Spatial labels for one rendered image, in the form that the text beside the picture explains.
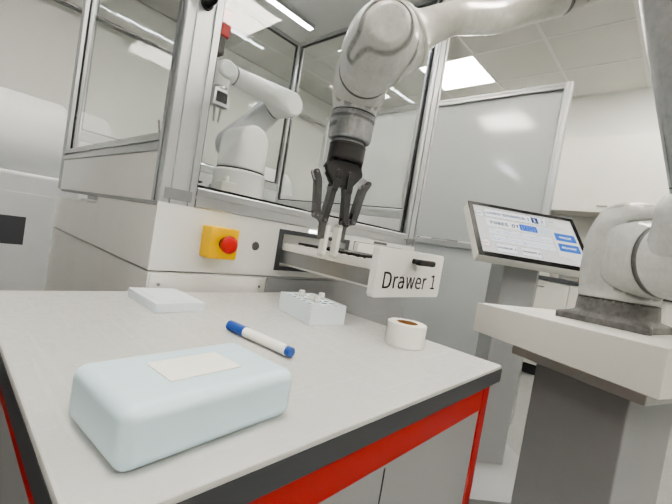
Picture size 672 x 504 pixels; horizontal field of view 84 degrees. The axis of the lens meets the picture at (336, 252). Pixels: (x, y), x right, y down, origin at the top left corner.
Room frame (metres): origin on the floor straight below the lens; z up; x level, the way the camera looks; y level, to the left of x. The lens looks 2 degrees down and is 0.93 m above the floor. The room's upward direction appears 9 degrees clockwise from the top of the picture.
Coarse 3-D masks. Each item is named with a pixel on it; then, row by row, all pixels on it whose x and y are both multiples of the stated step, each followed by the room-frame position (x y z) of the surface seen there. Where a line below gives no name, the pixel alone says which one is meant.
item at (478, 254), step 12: (468, 204) 1.70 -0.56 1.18; (480, 204) 1.72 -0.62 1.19; (468, 216) 1.68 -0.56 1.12; (552, 216) 1.75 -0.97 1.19; (468, 228) 1.66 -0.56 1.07; (480, 240) 1.57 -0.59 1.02; (480, 252) 1.53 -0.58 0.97; (492, 252) 1.54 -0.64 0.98; (504, 264) 1.56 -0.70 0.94; (516, 264) 1.56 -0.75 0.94; (528, 264) 1.55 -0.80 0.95; (540, 264) 1.55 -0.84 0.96; (552, 264) 1.56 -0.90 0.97; (564, 264) 1.57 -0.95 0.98; (576, 276) 1.59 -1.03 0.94
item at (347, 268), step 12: (288, 252) 1.00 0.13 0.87; (300, 252) 0.97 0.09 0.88; (312, 252) 0.94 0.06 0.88; (288, 264) 0.99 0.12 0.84; (300, 264) 0.96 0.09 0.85; (312, 264) 0.93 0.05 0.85; (324, 264) 0.91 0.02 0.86; (336, 264) 0.88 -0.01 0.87; (348, 264) 0.86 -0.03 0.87; (360, 264) 0.83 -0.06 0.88; (336, 276) 0.87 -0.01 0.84; (348, 276) 0.85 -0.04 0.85; (360, 276) 0.83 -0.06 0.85
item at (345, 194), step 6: (348, 174) 0.76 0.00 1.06; (348, 180) 0.76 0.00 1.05; (348, 186) 0.77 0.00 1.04; (342, 192) 0.79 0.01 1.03; (348, 192) 0.77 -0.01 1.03; (342, 198) 0.78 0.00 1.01; (348, 198) 0.77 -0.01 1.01; (342, 204) 0.78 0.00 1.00; (348, 204) 0.77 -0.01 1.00; (342, 210) 0.78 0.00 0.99; (348, 210) 0.78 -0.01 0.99; (342, 216) 0.78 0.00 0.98; (348, 216) 0.78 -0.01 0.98; (342, 222) 0.78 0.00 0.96
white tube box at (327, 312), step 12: (288, 300) 0.76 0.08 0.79; (300, 300) 0.73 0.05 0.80; (324, 300) 0.78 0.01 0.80; (288, 312) 0.76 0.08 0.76; (300, 312) 0.72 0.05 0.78; (312, 312) 0.69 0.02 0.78; (324, 312) 0.71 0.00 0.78; (336, 312) 0.73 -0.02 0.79; (312, 324) 0.70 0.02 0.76; (324, 324) 0.71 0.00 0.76; (336, 324) 0.73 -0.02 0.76
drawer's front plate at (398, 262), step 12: (384, 252) 0.79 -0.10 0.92; (396, 252) 0.83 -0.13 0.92; (408, 252) 0.86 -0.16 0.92; (420, 252) 0.90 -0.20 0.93; (372, 264) 0.79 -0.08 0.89; (384, 264) 0.80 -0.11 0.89; (396, 264) 0.83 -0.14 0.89; (408, 264) 0.87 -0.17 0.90; (372, 276) 0.78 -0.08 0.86; (396, 276) 0.84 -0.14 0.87; (408, 276) 0.87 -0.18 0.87; (420, 276) 0.91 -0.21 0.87; (372, 288) 0.78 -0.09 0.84; (384, 288) 0.81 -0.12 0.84; (396, 288) 0.84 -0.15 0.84; (408, 288) 0.88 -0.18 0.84; (420, 288) 0.92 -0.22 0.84
